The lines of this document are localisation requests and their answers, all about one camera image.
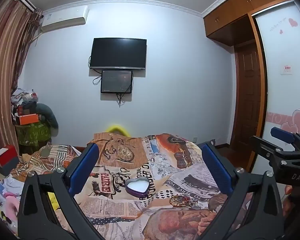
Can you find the person's right hand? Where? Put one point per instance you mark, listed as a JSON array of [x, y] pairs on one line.
[[288, 201]]

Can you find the yellow cloth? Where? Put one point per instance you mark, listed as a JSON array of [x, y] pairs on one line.
[[117, 128]]

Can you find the small black wall monitor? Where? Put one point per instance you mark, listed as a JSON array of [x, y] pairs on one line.
[[117, 81]]

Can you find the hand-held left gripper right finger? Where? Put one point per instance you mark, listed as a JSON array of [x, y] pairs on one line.
[[215, 166]]

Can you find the white cartoon-print cloth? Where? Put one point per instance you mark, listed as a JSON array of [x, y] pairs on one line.
[[0, 197]]

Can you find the brown wooden overhead cabinet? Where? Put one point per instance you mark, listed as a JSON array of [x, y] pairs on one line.
[[242, 10]]

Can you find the striped brown cloth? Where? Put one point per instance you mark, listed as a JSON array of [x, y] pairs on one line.
[[45, 158]]

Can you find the white air conditioner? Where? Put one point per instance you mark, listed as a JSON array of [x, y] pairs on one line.
[[65, 18]]

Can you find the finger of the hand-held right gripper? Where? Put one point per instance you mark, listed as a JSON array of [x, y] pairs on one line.
[[267, 146], [281, 134]]

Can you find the purple heart-shaped tin box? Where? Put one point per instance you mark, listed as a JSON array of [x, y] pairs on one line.
[[136, 187]]

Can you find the pink plush toy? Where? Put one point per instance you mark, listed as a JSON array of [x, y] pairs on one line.
[[11, 205]]

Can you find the black wall television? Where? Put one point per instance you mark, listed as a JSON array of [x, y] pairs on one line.
[[118, 53]]

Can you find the orange box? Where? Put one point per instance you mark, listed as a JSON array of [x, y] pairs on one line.
[[28, 119]]

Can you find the grey-green cloth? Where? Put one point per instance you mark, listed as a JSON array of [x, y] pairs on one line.
[[48, 116]]

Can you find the printed newspaper-pattern blanket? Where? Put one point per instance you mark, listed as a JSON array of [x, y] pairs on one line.
[[150, 200]]

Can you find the pile of jewelry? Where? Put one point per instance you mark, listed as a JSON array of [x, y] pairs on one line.
[[186, 201]]

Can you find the striped brown curtain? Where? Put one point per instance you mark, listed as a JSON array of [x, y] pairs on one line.
[[6, 75]]

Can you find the red box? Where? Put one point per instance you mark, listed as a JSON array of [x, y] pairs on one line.
[[6, 155]]

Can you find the yellow plastic bag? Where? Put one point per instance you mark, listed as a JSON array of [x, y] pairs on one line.
[[52, 200]]

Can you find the pile of clothes and boxes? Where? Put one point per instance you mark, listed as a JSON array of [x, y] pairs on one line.
[[23, 100]]

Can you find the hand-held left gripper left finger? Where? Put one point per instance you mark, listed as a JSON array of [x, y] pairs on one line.
[[86, 166]]

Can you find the small white door sticker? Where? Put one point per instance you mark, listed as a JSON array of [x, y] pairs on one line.
[[286, 69]]

